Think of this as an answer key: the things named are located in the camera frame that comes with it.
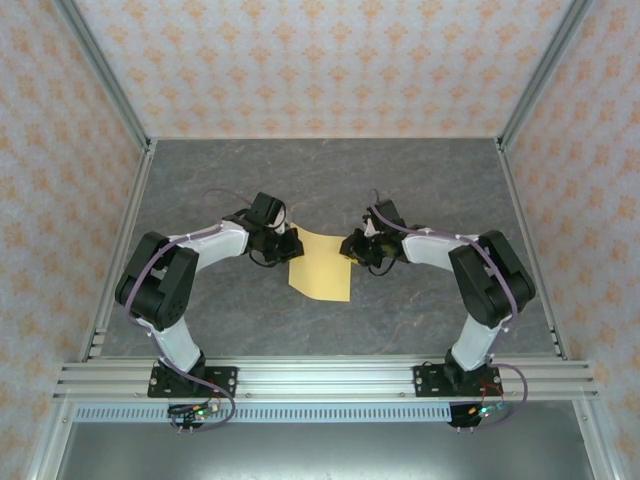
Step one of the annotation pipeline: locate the yellow square paper sheet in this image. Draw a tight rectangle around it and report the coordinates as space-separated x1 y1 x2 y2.
288 224 353 304

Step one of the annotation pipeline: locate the grey sheet metal panel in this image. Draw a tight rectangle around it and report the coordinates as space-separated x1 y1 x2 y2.
49 422 597 480

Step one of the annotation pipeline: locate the left gripper thin black cable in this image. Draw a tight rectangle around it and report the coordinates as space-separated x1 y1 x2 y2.
248 251 284 270

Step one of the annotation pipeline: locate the wide aluminium base rail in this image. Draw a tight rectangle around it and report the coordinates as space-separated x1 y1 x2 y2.
52 357 599 402

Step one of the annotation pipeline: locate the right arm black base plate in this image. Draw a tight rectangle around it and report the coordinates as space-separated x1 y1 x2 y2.
413 364 504 400

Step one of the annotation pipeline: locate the aluminium table side rail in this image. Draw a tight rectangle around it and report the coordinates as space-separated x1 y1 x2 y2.
77 139 159 364
494 138 571 362

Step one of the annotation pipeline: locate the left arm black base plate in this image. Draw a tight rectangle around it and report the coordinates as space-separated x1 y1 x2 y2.
147 366 239 400

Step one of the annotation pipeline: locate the slotted grey cable duct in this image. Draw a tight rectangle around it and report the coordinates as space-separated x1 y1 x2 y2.
73 403 506 424

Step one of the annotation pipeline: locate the aluminium frame post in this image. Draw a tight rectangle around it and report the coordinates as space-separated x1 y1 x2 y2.
494 0 599 151
52 0 156 154

